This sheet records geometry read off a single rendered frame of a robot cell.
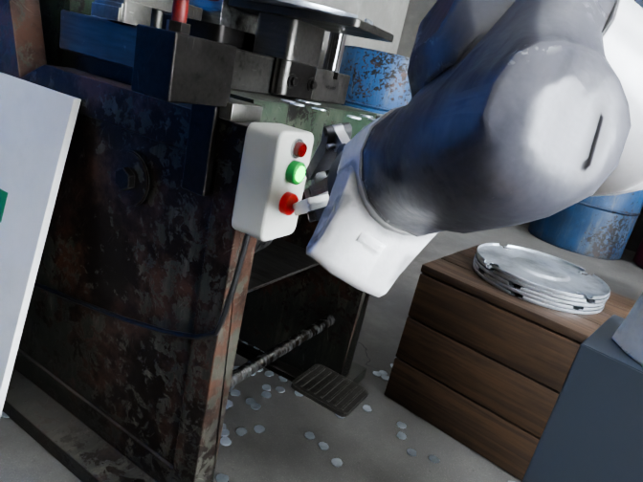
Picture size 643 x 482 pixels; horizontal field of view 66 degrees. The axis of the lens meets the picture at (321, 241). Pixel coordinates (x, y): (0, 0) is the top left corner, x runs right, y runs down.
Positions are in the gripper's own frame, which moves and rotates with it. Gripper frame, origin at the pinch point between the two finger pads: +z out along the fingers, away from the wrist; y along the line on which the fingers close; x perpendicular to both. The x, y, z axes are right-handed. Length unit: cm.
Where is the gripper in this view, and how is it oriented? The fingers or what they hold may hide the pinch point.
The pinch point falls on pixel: (312, 205)
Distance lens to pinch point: 58.4
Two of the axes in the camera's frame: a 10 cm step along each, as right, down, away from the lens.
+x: -9.3, 2.4, -3.0
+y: -2.3, -9.7, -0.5
